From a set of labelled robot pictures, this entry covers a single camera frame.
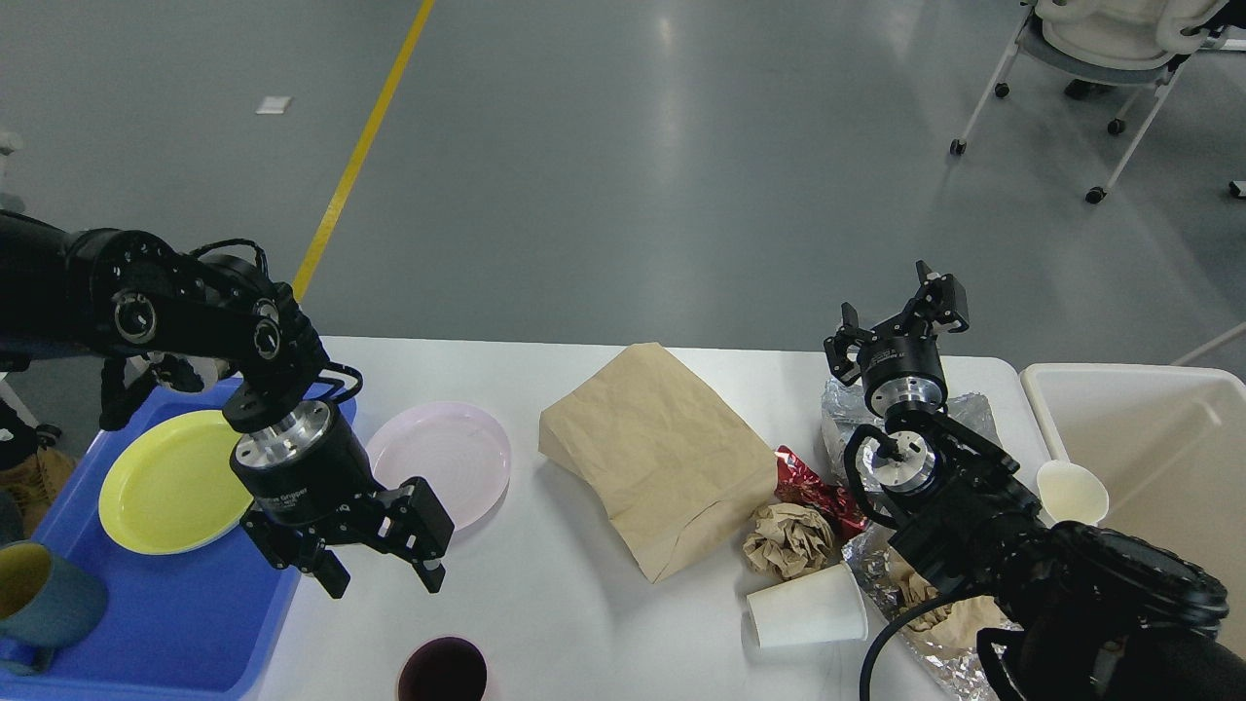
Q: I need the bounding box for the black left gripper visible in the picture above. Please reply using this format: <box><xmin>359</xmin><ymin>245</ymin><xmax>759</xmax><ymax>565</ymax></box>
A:
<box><xmin>231</xmin><ymin>400</ymin><xmax>455</xmax><ymax>600</ymax></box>

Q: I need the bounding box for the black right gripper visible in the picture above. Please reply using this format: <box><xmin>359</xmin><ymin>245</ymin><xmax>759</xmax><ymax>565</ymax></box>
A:
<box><xmin>825</xmin><ymin>261</ymin><xmax>969</xmax><ymax>420</ymax></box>

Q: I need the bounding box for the pink plate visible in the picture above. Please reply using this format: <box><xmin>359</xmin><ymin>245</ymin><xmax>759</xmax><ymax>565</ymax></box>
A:
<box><xmin>366</xmin><ymin>402</ymin><xmax>512</xmax><ymax>534</ymax></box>

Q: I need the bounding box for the pink mug dark inside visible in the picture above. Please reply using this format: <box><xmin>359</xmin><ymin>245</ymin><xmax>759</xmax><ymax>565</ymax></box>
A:
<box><xmin>395</xmin><ymin>636</ymin><xmax>488</xmax><ymax>700</ymax></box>

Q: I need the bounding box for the teal mug yellow inside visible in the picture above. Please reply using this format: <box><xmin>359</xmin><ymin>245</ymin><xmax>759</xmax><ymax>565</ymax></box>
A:
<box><xmin>1</xmin><ymin>540</ymin><xmax>110</xmax><ymax>676</ymax></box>

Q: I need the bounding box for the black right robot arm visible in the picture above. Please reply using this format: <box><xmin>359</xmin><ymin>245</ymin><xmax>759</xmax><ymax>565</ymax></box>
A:
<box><xmin>824</xmin><ymin>261</ymin><xmax>1245</xmax><ymax>700</ymax></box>

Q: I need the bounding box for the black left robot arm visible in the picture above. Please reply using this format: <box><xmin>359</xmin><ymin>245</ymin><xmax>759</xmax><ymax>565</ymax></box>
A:
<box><xmin>1</xmin><ymin>210</ymin><xmax>455</xmax><ymax>599</ymax></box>

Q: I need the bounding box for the blue plastic tray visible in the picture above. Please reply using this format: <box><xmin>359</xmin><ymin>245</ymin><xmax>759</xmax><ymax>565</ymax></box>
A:
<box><xmin>1</xmin><ymin>379</ymin><xmax>300</xmax><ymax>700</ymax></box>

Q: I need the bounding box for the yellow plate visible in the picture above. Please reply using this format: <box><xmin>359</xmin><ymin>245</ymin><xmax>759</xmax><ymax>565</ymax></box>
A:
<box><xmin>97</xmin><ymin>410</ymin><xmax>252</xmax><ymax>557</ymax></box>

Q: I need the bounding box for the red foil wrapper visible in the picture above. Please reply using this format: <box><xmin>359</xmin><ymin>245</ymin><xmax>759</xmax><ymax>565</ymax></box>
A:
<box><xmin>774</xmin><ymin>445</ymin><xmax>868</xmax><ymax>542</ymax></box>

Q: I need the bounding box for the crumpled brown paper ball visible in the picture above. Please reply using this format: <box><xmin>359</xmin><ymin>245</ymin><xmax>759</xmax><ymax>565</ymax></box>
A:
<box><xmin>743</xmin><ymin>502</ymin><xmax>844</xmax><ymax>581</ymax></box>

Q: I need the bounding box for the white plastic spoon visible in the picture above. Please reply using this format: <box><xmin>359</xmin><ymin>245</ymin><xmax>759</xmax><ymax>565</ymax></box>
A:
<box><xmin>1037</xmin><ymin>459</ymin><xmax>1110</xmax><ymax>527</ymax></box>

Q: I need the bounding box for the brown paper bag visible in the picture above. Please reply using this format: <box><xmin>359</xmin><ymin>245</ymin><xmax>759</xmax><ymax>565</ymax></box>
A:
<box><xmin>538</xmin><ymin>342</ymin><xmax>776</xmax><ymax>584</ymax></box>

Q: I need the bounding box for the white paper cup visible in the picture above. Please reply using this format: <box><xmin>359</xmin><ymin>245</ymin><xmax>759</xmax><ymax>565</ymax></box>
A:
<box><xmin>745</xmin><ymin>563</ymin><xmax>868</xmax><ymax>649</ymax></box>

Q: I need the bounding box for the beige plastic bin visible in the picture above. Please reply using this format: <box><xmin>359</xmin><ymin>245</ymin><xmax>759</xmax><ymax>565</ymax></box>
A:
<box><xmin>1022</xmin><ymin>364</ymin><xmax>1245</xmax><ymax>655</ymax></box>

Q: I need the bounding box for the brown boot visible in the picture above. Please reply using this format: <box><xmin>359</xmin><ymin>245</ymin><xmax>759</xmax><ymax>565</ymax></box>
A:
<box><xmin>1</xmin><ymin>447</ymin><xmax>78</xmax><ymax>537</ymax></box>

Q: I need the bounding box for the crumpled aluminium foil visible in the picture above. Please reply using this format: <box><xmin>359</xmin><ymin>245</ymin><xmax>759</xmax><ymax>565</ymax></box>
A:
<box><xmin>822</xmin><ymin>379</ymin><xmax>1002</xmax><ymax>700</ymax></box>

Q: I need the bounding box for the white office chair right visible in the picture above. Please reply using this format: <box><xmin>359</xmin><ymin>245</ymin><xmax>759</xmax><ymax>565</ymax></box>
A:
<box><xmin>949</xmin><ymin>1</ymin><xmax>1244</xmax><ymax>204</ymax></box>

